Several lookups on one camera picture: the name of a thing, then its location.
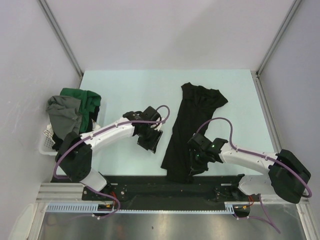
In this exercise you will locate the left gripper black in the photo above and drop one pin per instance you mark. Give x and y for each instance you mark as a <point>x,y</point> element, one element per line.
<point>152,147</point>

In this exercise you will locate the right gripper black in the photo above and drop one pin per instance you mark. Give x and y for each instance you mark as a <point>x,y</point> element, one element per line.
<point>194,165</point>

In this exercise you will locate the black printed t shirt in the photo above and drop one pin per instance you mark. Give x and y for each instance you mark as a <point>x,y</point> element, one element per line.
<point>197,106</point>

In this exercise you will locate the white plastic laundry basket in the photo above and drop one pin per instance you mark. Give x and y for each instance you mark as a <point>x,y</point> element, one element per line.
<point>46,142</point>

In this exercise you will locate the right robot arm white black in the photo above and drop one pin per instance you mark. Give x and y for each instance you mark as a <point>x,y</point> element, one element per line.
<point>279,173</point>

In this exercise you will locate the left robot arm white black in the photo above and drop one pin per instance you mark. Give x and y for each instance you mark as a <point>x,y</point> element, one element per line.
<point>75,154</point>

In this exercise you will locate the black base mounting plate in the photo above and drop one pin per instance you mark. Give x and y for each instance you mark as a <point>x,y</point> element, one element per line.
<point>242,209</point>

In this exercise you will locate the green t shirt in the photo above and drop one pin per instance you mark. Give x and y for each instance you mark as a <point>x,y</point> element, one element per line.
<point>89,108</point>

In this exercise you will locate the grey t shirt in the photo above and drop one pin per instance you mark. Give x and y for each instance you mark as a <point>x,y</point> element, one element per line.
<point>64,115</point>

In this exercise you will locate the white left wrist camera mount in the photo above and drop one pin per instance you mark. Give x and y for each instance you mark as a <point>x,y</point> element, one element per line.
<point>158,126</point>

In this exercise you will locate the right aluminium frame rail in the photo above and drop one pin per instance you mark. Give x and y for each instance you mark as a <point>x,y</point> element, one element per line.
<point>269,120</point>

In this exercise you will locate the grey cable duct strip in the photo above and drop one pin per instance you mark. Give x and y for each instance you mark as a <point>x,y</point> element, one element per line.
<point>96,208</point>

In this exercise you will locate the right aluminium corner post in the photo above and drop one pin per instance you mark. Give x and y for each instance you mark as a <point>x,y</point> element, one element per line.
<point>296,4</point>

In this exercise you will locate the aluminium corner post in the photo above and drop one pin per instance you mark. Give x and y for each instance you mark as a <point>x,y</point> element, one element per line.
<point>296,4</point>
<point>48,13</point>

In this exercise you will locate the left aluminium corner post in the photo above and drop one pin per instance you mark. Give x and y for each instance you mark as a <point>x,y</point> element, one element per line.
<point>48,13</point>

